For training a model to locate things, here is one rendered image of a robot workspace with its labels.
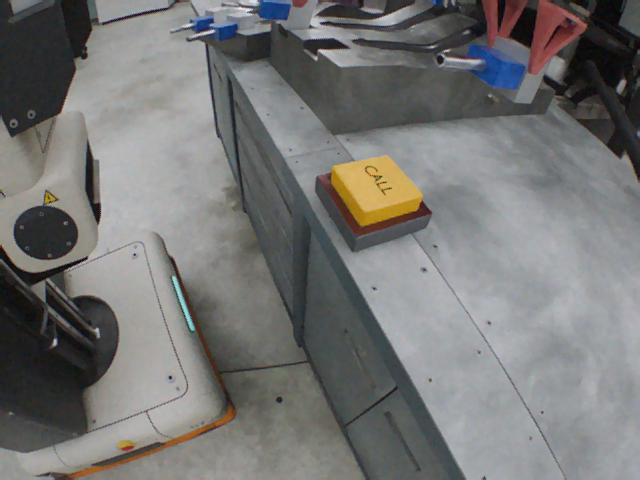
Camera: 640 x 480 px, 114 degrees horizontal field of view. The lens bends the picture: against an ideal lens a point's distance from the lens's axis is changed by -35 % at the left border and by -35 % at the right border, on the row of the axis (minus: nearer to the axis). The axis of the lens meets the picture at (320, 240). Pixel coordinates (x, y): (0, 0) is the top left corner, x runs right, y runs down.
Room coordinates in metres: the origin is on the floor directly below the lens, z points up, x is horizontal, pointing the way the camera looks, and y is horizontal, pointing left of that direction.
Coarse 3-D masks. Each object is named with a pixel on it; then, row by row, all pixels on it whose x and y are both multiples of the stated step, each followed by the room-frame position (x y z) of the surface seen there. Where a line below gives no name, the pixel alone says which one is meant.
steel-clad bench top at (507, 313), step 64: (192, 0) 1.46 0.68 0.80; (256, 64) 0.56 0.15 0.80; (320, 128) 0.35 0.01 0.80; (384, 128) 0.37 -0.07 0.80; (448, 128) 0.40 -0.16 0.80; (512, 128) 0.45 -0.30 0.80; (576, 128) 0.56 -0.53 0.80; (448, 192) 0.25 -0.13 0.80; (512, 192) 0.28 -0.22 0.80; (576, 192) 0.31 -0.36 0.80; (384, 256) 0.16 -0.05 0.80; (448, 256) 0.17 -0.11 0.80; (512, 256) 0.18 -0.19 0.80; (576, 256) 0.19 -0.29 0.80; (384, 320) 0.10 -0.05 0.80; (448, 320) 0.11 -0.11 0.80; (512, 320) 0.11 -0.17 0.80; (576, 320) 0.11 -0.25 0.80; (448, 384) 0.05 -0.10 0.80; (512, 384) 0.05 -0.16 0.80; (576, 384) 0.04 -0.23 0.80; (448, 448) 0.01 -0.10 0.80; (512, 448) 0.00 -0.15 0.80; (576, 448) -0.01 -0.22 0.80
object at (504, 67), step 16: (480, 48) 0.30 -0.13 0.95; (496, 48) 0.32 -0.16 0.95; (512, 48) 0.31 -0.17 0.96; (448, 64) 0.26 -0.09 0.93; (464, 64) 0.27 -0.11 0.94; (480, 64) 0.28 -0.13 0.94; (496, 64) 0.27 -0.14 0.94; (512, 64) 0.28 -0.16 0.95; (496, 80) 0.27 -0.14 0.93; (512, 80) 0.28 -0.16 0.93; (528, 80) 0.29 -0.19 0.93; (512, 96) 0.29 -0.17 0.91; (528, 96) 0.30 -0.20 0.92
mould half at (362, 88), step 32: (288, 32) 0.48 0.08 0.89; (320, 32) 0.47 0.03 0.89; (352, 32) 0.51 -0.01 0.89; (384, 32) 0.56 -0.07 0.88; (416, 32) 0.57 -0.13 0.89; (448, 32) 0.56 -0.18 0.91; (288, 64) 0.48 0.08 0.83; (320, 64) 0.38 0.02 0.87; (352, 64) 0.34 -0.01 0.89; (384, 64) 0.36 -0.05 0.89; (416, 64) 0.39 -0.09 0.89; (320, 96) 0.37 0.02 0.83; (352, 96) 0.34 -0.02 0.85; (384, 96) 0.36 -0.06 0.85; (416, 96) 0.39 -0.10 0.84; (448, 96) 0.42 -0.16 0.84; (480, 96) 0.45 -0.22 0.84; (544, 96) 0.55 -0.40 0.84; (352, 128) 0.35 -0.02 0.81
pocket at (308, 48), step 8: (304, 40) 0.43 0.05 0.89; (312, 40) 0.44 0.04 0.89; (320, 40) 0.44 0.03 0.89; (328, 40) 0.45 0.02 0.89; (336, 40) 0.44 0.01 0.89; (304, 48) 0.43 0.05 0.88; (312, 48) 0.44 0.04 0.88; (320, 48) 0.44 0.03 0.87; (328, 48) 0.45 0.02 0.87; (336, 48) 0.44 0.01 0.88; (344, 48) 0.42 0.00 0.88; (312, 56) 0.40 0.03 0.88
